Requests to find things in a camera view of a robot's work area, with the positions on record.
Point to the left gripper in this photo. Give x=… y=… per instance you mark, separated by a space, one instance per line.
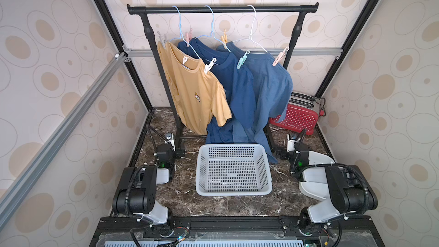
x=178 y=154

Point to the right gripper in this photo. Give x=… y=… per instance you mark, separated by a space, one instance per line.
x=297 y=151

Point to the slate blue t-shirt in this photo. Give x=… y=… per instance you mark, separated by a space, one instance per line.
x=272 y=86

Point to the white wire hanger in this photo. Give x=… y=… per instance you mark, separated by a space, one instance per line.
x=250 y=37

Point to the yellow orange clothespin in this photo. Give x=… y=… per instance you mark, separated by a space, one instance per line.
x=224 y=37

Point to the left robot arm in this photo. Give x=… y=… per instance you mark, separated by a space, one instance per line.
x=136 y=192

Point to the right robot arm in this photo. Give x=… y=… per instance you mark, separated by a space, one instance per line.
x=341 y=190

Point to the light blue left hanger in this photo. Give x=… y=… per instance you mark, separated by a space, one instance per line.
x=179 y=27

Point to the light blue hanger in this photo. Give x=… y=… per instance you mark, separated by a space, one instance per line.
x=212 y=33
x=179 y=27

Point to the light blue middle hanger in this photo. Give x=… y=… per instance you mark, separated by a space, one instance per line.
x=212 y=33

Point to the red toaster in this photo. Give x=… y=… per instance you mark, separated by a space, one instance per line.
x=303 y=111

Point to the white plastic basket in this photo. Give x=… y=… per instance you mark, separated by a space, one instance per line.
x=233 y=170

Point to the tan yellow t-shirt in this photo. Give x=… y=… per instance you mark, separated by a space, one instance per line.
x=197 y=95

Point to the dark blue t-shirt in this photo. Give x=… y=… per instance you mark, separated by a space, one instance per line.
x=240 y=95

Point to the white clothespin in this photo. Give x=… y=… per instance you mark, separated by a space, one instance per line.
x=209 y=66

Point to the mint green clothespin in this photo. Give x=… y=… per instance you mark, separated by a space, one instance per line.
x=243 y=59

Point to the clear grey clothespin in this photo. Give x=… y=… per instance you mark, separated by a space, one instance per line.
x=162 y=39

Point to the salmon pink rear clothespin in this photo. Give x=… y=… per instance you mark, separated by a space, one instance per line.
x=188 y=37

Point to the black clothes rack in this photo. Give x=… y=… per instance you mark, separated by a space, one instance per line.
x=144 y=11

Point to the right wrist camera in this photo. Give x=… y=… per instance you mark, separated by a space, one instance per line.
x=290 y=145

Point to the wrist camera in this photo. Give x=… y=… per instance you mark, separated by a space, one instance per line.
x=170 y=140
x=290 y=145

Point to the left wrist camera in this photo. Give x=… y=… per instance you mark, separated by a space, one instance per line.
x=170 y=140

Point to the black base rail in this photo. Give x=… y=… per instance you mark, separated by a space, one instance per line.
x=288 y=226

